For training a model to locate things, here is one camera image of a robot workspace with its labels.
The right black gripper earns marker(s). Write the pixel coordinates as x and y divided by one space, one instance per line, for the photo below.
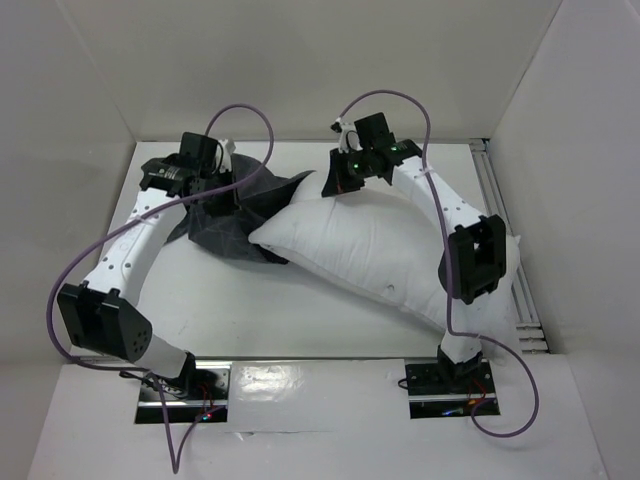
332 181

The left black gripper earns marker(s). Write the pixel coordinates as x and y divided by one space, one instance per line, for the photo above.
230 205

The dark grey checked pillowcase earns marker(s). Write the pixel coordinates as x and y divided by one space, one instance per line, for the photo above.
221 224

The white pillow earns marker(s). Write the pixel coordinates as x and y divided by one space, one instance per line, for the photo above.
375 245

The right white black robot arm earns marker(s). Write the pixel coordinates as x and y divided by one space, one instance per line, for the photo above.
475 245

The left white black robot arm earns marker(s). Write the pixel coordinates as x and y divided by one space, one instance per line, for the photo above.
101 314

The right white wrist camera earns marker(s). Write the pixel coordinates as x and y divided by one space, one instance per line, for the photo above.
348 139

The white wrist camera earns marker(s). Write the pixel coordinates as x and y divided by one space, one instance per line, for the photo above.
348 139
225 151

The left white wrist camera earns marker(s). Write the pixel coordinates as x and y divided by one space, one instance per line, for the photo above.
225 151

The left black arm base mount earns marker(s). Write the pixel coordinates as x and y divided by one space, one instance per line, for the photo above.
205 399

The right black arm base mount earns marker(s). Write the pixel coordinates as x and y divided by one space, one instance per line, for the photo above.
431 396

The aluminium rail at table edge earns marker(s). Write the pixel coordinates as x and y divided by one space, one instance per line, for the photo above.
530 330

